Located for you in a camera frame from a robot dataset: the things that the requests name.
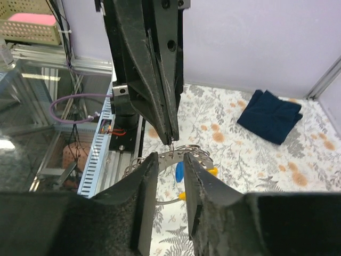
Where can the aluminium front rail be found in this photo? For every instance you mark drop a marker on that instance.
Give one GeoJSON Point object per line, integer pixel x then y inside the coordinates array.
{"type": "Point", "coordinates": [117, 162]}

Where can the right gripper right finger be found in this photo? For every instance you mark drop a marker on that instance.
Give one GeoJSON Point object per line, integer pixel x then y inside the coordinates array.
{"type": "Point", "coordinates": [223, 221]}

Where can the white slotted cable duct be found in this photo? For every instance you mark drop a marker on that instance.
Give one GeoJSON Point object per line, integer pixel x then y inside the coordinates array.
{"type": "Point", "coordinates": [93, 166]}

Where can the pink sponge block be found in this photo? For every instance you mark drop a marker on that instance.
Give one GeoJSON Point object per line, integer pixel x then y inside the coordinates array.
{"type": "Point", "coordinates": [40, 19]}

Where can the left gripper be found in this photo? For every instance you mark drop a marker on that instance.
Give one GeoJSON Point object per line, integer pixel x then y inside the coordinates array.
{"type": "Point", "coordinates": [146, 42]}

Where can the floral tablecloth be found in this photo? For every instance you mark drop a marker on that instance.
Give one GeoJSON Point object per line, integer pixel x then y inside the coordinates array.
{"type": "Point", "coordinates": [308, 160]}

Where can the perforated beige basket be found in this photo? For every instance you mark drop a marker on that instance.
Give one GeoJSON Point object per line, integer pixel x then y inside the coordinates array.
{"type": "Point", "coordinates": [28, 32]}

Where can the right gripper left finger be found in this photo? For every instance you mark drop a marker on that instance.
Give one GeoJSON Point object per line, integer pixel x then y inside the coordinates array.
{"type": "Point", "coordinates": [116, 221]}

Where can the left corner frame post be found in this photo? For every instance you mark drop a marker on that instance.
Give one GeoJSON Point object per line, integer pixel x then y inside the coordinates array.
{"type": "Point", "coordinates": [327, 78]}

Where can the dark blue folded cloth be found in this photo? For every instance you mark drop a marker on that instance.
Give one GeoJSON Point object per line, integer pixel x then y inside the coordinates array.
{"type": "Point", "coordinates": [269, 117]}

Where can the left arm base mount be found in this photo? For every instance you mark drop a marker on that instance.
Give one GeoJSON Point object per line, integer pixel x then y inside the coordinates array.
{"type": "Point", "coordinates": [124, 133]}

